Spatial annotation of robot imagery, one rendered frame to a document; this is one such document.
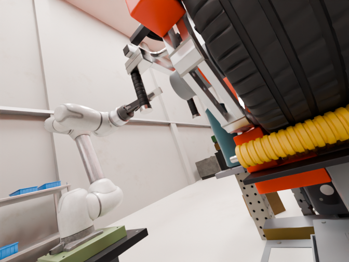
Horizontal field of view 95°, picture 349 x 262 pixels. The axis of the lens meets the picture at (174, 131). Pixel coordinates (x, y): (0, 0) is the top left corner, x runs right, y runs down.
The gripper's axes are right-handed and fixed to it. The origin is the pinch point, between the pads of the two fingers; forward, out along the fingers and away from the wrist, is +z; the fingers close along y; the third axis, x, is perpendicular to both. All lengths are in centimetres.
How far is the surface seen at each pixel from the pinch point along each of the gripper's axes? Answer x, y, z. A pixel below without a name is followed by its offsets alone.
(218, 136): 29.1, -3.9, 17.2
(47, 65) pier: -223, 205, -278
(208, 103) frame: 15.1, -28.8, 22.8
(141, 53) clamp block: -9.6, -17.5, 9.4
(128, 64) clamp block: -10.1, -16.0, 2.8
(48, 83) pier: -177, 185, -279
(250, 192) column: 76, 28, 13
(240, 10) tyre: 5, -40, 34
